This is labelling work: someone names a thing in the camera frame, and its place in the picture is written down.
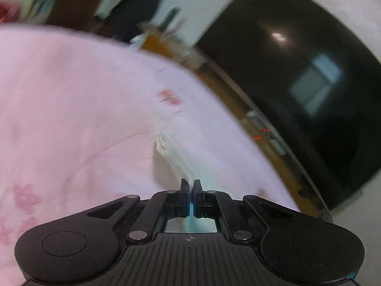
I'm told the black flat television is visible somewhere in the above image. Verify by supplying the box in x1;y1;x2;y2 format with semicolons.
193;0;381;212

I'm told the pale mint small garment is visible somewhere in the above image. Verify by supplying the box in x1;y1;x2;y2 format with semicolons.
155;128;216;234

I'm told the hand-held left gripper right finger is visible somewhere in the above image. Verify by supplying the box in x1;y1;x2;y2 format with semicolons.
192;179;299;242

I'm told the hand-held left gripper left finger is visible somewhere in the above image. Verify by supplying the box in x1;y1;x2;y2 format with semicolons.
86;179;191;244

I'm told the brown wooden door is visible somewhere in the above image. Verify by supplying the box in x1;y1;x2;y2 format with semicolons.
45;0;117;30

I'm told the pink floral bed sheet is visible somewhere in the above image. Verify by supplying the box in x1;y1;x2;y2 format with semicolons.
0;24;301;286

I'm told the white power strip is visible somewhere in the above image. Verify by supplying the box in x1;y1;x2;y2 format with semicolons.
246;110;289;156

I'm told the wooden television cabinet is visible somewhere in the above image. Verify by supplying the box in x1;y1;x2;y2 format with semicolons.
140;33;331;221

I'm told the dark chair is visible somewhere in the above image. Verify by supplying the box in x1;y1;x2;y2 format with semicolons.
103;0;163;43

